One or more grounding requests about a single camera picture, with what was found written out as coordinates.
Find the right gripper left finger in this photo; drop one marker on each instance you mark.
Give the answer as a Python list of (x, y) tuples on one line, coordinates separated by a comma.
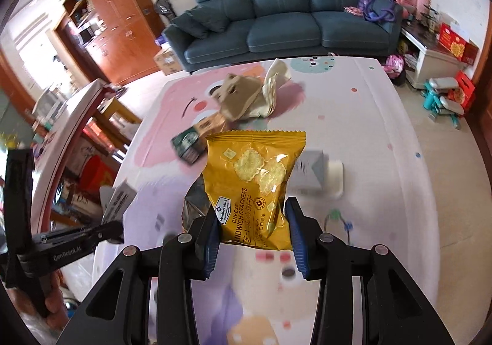
[(206, 232)]

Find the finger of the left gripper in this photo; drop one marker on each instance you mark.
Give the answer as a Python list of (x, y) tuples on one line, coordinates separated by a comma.
[(111, 232)]

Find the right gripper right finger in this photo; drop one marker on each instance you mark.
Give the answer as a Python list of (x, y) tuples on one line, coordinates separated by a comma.
[(304, 234)]

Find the silver earplugs box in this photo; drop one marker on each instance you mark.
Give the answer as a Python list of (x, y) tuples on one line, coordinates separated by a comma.
[(315, 174)]

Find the yellow cracker packet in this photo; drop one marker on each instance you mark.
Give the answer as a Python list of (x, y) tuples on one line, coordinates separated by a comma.
[(244, 184)]

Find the dark green small box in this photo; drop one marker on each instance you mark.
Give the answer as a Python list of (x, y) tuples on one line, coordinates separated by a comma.
[(188, 145)]

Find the cream tissue paper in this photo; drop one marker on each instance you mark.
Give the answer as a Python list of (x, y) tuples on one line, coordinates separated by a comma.
[(263, 106)]

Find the brown kraft small box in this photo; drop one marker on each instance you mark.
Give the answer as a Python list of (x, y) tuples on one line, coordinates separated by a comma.
[(211, 124)]

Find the long dining table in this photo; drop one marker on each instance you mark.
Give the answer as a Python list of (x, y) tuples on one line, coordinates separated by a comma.
[(57, 148)]

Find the wooden stool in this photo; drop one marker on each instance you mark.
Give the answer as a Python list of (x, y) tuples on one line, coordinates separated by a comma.
[(117, 123)]

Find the cardboard box on floor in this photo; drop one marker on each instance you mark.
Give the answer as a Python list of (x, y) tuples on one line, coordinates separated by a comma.
[(167, 61)]

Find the teal stepper machine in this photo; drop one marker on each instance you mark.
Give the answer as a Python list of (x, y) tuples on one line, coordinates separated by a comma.
[(438, 103)]

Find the wooden cabinet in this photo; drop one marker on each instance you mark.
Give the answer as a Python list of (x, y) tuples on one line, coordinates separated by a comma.
[(112, 40)]

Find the white side table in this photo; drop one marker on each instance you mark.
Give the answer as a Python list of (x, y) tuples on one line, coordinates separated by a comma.
[(424, 57)]

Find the dark teal sofa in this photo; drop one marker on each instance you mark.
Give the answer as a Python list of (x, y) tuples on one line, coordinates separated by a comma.
[(229, 32)]

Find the red gift box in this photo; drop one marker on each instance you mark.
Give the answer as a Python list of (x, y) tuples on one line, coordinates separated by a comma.
[(464, 51)]

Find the purple bag on sofa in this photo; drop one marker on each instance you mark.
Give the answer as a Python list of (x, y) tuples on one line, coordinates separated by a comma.
[(375, 11)]

